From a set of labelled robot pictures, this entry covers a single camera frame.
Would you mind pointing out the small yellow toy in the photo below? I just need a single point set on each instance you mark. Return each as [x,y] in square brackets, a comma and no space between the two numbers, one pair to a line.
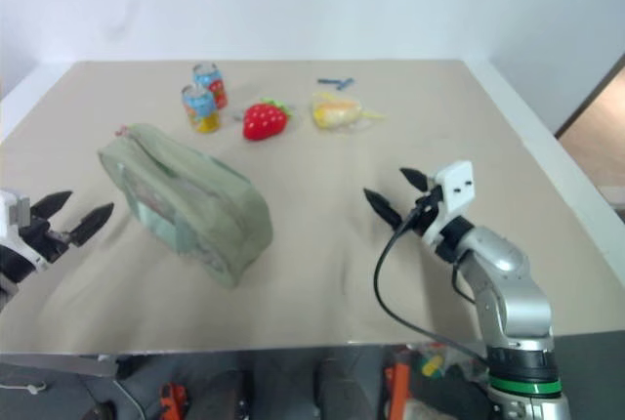
[431,367]

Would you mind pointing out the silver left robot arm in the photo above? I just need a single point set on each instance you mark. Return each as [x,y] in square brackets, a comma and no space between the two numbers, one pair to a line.
[7,271]

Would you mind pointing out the green fabric pouch bag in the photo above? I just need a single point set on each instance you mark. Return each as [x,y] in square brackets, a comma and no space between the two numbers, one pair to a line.
[195,185]

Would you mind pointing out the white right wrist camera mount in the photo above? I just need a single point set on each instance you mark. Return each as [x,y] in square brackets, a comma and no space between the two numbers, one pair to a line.
[456,185]

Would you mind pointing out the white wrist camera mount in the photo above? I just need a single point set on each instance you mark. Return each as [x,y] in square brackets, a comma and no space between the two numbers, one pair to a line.
[456,185]
[22,248]

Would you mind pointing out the yellow toy corn in wrapper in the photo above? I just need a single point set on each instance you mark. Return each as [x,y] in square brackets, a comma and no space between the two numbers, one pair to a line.
[334,112]

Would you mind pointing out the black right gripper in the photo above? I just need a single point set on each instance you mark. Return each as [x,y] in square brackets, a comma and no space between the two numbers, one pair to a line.
[426,212]

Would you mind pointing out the red toy strawberry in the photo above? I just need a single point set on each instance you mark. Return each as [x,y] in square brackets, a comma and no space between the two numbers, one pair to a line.
[263,122]

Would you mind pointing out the blue yellow drink can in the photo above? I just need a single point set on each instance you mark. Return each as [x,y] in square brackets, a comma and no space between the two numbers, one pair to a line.
[200,110]

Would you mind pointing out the small blue clip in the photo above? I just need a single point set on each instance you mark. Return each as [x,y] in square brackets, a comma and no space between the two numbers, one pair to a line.
[337,82]

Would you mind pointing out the orange upright post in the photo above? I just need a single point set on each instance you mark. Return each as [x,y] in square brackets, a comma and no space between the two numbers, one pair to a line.
[398,383]

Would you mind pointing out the blue red drink can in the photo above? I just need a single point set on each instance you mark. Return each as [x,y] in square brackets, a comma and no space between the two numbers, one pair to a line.
[211,83]

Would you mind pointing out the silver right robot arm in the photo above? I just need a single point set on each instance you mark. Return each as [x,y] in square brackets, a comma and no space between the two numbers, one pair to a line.
[512,293]

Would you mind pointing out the brown wooden door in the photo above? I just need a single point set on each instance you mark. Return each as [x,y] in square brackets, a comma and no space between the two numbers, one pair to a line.
[605,93]

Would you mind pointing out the beige table cloth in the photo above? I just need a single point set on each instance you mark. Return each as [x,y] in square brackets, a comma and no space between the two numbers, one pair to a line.
[312,273]

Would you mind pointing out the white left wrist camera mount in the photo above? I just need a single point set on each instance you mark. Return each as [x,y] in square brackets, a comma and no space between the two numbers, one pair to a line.
[22,248]

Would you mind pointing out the orange black tool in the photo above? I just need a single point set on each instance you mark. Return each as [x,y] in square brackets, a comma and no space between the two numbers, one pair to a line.
[173,398]

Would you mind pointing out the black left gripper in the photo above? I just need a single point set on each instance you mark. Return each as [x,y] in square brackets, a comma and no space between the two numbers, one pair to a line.
[44,241]

